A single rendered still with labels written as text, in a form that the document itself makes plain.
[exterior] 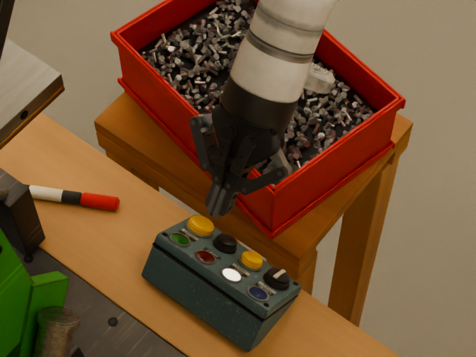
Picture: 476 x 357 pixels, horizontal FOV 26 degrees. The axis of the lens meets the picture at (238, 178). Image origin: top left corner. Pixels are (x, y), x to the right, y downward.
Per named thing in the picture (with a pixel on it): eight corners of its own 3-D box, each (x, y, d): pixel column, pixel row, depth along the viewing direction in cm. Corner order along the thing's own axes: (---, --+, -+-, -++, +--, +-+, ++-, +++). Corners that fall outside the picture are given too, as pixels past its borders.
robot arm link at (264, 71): (333, 93, 110) (354, 40, 107) (284, 112, 100) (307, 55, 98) (263, 54, 113) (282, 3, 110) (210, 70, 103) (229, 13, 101)
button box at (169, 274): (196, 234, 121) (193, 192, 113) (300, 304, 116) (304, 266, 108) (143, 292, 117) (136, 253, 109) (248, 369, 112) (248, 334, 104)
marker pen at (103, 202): (7, 197, 119) (5, 190, 118) (11, 185, 120) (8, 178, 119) (117, 213, 118) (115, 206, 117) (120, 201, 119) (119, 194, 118)
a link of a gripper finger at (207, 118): (232, 102, 109) (239, 122, 109) (198, 115, 111) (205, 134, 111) (220, 105, 107) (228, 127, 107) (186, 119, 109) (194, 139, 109)
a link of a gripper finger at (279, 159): (272, 135, 105) (253, 141, 106) (287, 178, 105) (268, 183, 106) (282, 130, 107) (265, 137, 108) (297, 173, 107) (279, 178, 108)
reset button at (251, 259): (246, 254, 113) (250, 246, 112) (263, 266, 112) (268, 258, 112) (235, 261, 111) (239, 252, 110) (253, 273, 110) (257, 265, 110)
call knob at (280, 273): (271, 270, 112) (275, 262, 111) (291, 284, 111) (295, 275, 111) (260, 278, 110) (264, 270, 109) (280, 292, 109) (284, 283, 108)
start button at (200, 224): (196, 219, 116) (200, 210, 115) (216, 232, 115) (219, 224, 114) (182, 226, 113) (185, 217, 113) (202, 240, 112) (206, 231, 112)
